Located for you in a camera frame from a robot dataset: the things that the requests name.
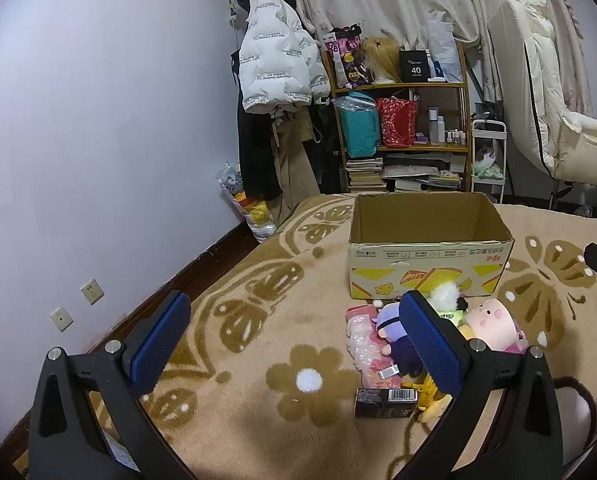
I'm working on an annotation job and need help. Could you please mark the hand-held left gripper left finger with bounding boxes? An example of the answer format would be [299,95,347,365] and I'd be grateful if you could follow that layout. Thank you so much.
[28,290,199,480]

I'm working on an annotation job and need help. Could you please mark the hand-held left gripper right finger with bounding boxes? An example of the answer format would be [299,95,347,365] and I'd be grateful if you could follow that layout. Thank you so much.
[399,289,564,480]

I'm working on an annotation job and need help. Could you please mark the white-haired plush doll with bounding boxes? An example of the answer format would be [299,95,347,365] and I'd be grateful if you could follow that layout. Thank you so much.
[426,282,469,322]

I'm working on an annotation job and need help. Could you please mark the pink pig plush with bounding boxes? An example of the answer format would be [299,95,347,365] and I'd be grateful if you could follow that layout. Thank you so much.
[461,297,528,356]

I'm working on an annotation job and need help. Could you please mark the yellow plush toy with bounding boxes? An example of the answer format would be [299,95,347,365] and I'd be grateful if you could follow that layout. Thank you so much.
[403,372,452,423]

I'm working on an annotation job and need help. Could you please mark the cardboard box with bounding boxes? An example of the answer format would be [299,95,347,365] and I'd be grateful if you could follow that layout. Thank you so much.
[347,191,515,303]

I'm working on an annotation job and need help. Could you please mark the purple-haired plush doll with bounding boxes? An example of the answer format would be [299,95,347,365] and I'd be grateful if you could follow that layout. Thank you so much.
[376,302,424,378]

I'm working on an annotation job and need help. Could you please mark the pink plastic packet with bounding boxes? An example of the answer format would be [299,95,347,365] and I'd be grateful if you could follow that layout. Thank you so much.
[346,304,394,376]

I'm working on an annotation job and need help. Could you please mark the small black box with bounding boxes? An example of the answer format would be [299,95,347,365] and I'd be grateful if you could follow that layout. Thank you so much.
[355,387,419,418]

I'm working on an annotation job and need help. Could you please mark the beige flower-patterned blanket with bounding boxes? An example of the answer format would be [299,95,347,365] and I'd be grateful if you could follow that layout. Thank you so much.
[86,192,597,480]

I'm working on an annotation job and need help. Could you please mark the green and white bag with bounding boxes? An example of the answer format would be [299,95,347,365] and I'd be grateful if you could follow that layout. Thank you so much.
[473,152,505,180]

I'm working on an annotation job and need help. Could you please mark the plastic bag of toys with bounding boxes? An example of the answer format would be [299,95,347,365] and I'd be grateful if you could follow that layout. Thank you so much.
[216,161,279,241]

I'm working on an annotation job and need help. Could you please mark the white trolley cart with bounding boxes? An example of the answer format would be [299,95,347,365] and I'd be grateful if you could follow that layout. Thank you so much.
[470,119,509,203]

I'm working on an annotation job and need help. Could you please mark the pile of papers and booklets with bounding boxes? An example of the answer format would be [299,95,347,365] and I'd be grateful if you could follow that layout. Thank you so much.
[381,152,467,193]

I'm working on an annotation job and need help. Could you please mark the stack of books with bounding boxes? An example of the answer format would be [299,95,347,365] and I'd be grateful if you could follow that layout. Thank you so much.
[346,156,385,193]

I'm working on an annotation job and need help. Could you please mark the cream padded chair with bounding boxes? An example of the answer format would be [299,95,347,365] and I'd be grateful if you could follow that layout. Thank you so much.
[487,0,597,216]

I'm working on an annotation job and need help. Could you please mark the wooden shelf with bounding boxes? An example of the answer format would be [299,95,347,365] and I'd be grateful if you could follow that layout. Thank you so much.
[329,40,472,193]

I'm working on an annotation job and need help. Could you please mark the black coat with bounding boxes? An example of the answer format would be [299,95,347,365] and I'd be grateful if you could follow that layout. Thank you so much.
[236,100,284,201]

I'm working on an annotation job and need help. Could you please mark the dark hanging clothes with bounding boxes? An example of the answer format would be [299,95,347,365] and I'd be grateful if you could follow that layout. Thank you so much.
[303,100,342,196]

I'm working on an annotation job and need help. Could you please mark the teal bag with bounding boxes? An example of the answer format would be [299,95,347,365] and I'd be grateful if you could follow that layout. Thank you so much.
[339,91,381,158]

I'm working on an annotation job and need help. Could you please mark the red patterned bag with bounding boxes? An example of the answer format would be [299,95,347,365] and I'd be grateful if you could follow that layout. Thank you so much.
[376,97,419,148]

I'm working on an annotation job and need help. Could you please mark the beige trousers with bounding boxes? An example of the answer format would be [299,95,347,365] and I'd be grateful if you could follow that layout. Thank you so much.
[271,107,322,221]

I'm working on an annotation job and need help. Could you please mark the clear plastic bag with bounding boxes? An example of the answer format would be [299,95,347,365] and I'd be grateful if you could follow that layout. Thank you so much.
[335,94,378,112]

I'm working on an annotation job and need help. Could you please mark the white plastic bag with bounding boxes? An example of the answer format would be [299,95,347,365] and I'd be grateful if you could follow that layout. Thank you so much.
[427,20,464,84]

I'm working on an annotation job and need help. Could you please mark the black square box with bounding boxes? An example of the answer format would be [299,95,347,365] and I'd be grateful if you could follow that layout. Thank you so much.
[399,50,432,82]

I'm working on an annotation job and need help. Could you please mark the blonde wig on stand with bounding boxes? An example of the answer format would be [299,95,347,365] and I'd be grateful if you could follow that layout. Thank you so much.
[361,36,404,85]

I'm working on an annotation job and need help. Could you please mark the purple printed bag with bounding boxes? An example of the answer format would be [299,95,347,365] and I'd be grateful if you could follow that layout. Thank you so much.
[325,24,372,88]

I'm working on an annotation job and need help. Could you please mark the white puffer jacket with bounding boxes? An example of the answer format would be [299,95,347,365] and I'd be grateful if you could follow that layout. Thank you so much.
[238,0,332,113]

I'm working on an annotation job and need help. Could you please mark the wall socket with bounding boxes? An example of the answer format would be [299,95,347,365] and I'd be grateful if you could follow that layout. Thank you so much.
[81,279,104,305]
[50,307,73,332]

